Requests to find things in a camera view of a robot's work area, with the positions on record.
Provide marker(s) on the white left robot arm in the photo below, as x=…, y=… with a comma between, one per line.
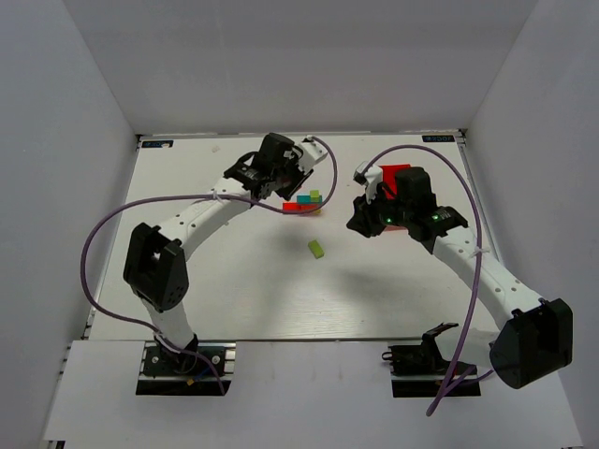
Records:
x=155, y=265

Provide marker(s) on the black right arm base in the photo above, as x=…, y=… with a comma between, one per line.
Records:
x=417, y=368

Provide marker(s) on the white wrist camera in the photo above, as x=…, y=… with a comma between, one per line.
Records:
x=311, y=154
x=369, y=177

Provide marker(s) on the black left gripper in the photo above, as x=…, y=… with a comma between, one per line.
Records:
x=290, y=182

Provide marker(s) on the left corner label sticker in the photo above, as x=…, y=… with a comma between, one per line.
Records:
x=157, y=144

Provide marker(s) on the red plastic tray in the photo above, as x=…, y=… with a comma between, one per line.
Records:
x=393, y=173

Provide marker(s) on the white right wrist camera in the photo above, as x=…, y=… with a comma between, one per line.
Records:
x=369, y=177

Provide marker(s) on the right corner label sticker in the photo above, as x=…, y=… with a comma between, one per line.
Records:
x=438, y=138

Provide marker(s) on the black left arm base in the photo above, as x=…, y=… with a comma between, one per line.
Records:
x=158, y=375

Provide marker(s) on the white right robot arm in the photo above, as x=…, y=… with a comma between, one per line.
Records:
x=534, y=336

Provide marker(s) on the corner label sticker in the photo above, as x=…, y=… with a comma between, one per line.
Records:
x=157, y=144
x=438, y=138

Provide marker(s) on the light green long block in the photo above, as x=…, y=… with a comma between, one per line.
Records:
x=316, y=249

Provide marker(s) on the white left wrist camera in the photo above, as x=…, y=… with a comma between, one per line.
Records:
x=311, y=154

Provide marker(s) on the red long block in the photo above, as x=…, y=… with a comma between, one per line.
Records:
x=291, y=208

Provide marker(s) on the teal long block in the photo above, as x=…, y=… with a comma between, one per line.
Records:
x=309, y=200

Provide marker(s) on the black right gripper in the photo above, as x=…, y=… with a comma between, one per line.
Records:
x=363, y=217

